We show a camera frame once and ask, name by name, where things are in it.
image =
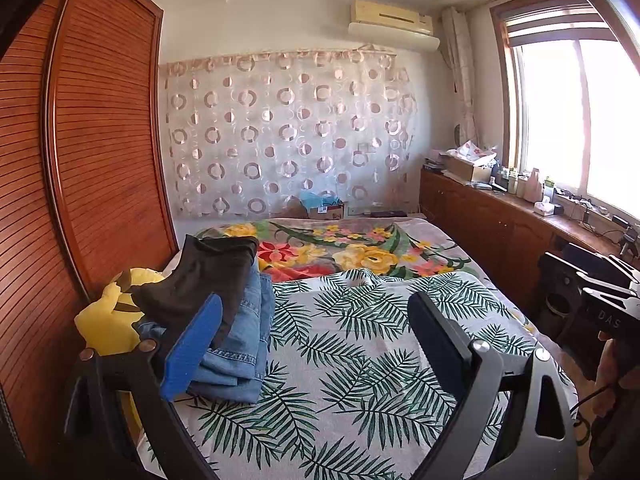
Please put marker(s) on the palm leaf bed sheet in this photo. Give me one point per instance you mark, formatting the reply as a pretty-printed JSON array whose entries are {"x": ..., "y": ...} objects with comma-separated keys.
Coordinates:
[{"x": 350, "y": 380}]

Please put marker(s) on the person's right hand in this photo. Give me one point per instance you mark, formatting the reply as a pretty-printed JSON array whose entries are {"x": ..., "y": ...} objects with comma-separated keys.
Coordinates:
[{"x": 606, "y": 360}]

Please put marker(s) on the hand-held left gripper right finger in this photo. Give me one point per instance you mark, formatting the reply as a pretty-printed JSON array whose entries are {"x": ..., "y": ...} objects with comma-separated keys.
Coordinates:
[{"x": 435, "y": 340}]

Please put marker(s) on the open cardboard box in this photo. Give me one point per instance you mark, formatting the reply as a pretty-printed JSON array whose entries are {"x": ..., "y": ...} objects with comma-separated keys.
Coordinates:
[{"x": 465, "y": 167}]

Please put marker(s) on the small tripod stand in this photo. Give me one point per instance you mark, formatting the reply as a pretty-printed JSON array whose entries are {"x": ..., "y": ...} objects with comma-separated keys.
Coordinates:
[{"x": 629, "y": 240}]

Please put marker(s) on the blue jeans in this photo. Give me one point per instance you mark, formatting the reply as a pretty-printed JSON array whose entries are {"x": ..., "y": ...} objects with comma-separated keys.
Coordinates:
[{"x": 245, "y": 340}]

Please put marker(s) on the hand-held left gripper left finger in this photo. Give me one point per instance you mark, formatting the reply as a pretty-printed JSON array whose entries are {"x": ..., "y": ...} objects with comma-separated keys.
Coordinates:
[{"x": 192, "y": 355}]

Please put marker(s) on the wooden slatted wardrobe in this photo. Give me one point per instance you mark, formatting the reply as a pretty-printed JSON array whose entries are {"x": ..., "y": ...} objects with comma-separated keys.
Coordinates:
[{"x": 95, "y": 135}]

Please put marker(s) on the yellow plush toy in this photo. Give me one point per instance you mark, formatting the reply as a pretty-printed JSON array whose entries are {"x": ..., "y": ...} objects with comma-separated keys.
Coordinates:
[{"x": 107, "y": 320}]

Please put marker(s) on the wall air conditioner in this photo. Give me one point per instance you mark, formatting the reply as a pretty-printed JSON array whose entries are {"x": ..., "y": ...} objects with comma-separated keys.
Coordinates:
[{"x": 392, "y": 22}]

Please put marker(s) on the wooden framed window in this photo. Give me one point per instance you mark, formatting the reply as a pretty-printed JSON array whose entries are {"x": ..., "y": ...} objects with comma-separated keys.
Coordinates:
[{"x": 555, "y": 110}]

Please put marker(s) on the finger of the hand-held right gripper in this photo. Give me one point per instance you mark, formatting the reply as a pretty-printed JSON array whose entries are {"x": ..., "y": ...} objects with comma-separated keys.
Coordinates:
[
  {"x": 565, "y": 267},
  {"x": 600, "y": 260}
]

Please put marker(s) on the circle patterned curtain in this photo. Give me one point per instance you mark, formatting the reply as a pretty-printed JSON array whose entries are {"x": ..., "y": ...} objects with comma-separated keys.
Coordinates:
[{"x": 290, "y": 135}]

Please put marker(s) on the floral blanket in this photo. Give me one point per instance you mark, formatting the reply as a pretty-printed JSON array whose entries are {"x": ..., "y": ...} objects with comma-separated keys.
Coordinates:
[{"x": 350, "y": 245}]

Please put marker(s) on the cardboard box with blue cloth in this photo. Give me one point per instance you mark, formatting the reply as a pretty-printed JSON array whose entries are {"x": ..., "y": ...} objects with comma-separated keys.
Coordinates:
[{"x": 322, "y": 205}]

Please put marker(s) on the white window curtain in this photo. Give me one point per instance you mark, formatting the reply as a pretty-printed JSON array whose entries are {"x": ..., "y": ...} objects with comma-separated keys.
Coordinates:
[{"x": 462, "y": 75}]

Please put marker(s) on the black pants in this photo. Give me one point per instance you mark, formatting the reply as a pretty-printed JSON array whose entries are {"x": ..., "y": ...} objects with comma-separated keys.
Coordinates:
[{"x": 200, "y": 280}]

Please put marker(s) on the long wooden cabinet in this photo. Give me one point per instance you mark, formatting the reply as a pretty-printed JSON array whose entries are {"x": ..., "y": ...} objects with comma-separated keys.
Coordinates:
[{"x": 480, "y": 225}]

